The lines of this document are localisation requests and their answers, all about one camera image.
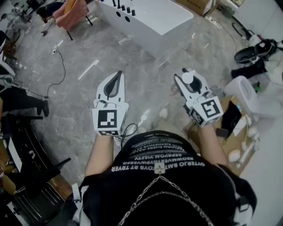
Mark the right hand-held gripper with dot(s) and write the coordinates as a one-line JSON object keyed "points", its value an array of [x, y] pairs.
{"points": [[210, 110]]}

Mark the beige trousers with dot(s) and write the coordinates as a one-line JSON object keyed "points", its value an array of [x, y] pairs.
{"points": [[160, 123]]}

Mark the dark phone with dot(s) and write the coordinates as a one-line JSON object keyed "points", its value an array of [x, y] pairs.
{"points": [[221, 132]]}

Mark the white bathtub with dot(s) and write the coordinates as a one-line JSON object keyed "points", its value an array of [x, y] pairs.
{"points": [[154, 13]]}

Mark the white flat panel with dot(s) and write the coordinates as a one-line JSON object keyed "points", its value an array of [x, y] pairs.
{"points": [[15, 154]]}

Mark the yellow cushion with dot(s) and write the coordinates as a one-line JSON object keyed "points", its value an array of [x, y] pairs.
{"points": [[69, 6]]}

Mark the white toilet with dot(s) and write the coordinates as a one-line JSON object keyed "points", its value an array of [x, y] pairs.
{"points": [[238, 90]]}

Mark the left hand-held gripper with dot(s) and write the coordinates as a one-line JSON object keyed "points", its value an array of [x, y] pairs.
{"points": [[108, 119]]}

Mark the black toilet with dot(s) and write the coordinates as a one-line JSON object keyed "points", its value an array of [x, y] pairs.
{"points": [[245, 55]]}

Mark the white plastic canister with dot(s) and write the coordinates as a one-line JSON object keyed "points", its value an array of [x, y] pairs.
{"points": [[254, 40]]}

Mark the black-legged chair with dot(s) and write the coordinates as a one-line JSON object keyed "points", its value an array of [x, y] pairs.
{"points": [[70, 36]]}

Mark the white plastic bottle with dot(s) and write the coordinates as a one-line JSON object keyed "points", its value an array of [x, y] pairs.
{"points": [[188, 77]]}

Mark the small black clamp tool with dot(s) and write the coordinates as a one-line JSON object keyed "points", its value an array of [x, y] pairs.
{"points": [[44, 33]]}

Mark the wide white power strip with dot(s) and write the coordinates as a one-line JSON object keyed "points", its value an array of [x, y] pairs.
{"points": [[94, 20]]}

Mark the dark green bag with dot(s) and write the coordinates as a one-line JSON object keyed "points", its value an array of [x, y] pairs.
{"points": [[227, 12]]}

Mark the black metal rack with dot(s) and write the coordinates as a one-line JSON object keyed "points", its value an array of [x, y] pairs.
{"points": [[33, 176]]}

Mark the pink cloth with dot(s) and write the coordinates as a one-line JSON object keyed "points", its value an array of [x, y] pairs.
{"points": [[73, 19]]}

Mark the small green fitting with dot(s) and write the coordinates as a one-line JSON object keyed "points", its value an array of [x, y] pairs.
{"points": [[257, 89]]}

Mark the black flat bag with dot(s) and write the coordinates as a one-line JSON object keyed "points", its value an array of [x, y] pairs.
{"points": [[231, 117]]}

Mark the person's right forearm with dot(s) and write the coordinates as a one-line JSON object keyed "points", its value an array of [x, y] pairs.
{"points": [[213, 145]]}

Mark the white right shoe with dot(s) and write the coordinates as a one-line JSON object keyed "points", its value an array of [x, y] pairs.
{"points": [[163, 112]]}

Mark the flat cardboard sheet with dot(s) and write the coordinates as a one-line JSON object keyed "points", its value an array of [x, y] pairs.
{"points": [[232, 145]]}

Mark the black curved faucet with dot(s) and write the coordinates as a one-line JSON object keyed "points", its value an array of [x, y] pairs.
{"points": [[119, 4]]}

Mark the brown cardboard box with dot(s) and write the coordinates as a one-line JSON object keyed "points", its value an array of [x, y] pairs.
{"points": [[196, 5]]}

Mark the black faucet knob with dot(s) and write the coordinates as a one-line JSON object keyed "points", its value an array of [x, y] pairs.
{"points": [[133, 12], [128, 10], [123, 8]]}

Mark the white hand shower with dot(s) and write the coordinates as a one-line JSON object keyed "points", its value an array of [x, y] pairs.
{"points": [[247, 150]]}

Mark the black printed shirt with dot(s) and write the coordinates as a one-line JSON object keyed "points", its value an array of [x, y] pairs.
{"points": [[168, 198]]}

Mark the person's left forearm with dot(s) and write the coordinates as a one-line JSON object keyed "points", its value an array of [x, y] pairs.
{"points": [[100, 152]]}

